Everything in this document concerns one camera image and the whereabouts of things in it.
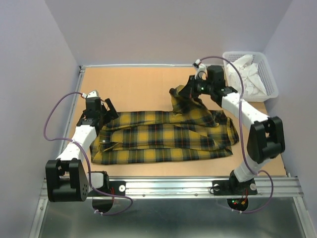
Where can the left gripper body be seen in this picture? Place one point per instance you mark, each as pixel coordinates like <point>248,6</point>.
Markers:
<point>101,114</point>

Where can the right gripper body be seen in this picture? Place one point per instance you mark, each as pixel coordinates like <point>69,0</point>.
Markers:
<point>204,87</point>

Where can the yellow plaid long sleeve shirt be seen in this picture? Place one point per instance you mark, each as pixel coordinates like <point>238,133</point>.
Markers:
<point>189,132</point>

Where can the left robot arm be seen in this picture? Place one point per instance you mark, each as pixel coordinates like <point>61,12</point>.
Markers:
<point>66,177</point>

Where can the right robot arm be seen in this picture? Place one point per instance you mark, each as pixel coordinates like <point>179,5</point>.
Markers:
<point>266,136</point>

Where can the white shirt in basket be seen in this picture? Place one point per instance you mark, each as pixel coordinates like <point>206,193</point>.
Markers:
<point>254,89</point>

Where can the white plastic laundry basket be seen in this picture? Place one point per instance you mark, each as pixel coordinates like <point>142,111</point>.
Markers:
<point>264,70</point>

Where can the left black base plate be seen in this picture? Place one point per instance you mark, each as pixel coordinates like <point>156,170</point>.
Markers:
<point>116,187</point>

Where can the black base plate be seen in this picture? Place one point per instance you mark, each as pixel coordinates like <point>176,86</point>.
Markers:
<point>228,187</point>
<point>116,187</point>

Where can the aluminium mounting rail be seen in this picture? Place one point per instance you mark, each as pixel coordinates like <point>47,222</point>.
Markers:
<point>197,187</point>

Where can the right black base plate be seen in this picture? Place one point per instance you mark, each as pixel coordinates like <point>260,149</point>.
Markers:
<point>228,187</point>

